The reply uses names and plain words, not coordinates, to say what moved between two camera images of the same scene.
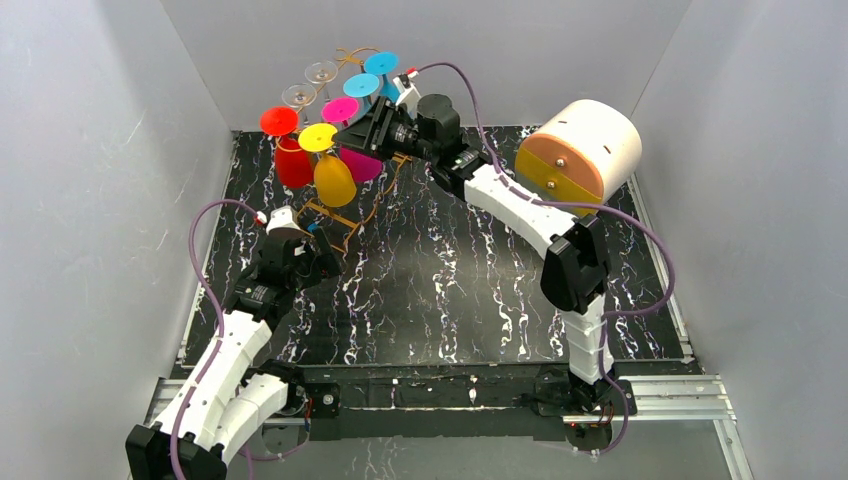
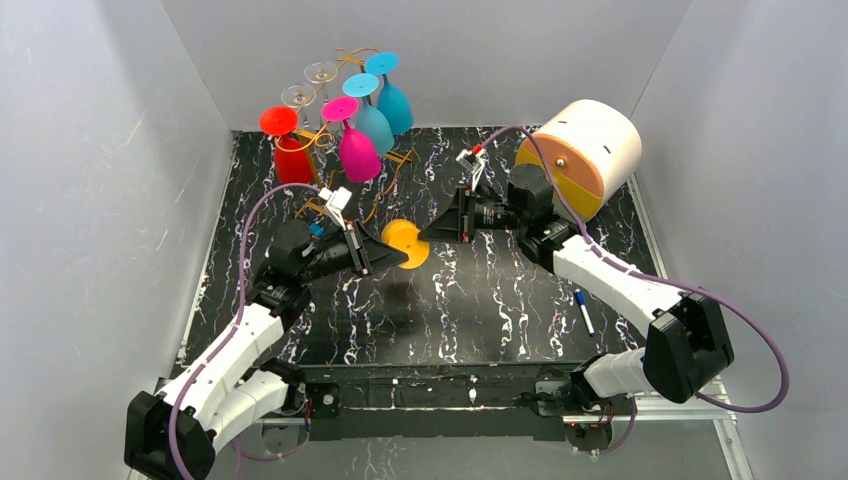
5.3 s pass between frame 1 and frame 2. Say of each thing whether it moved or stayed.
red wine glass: stayed
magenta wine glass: stayed
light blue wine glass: stayed
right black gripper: moved
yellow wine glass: moved
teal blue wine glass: stayed
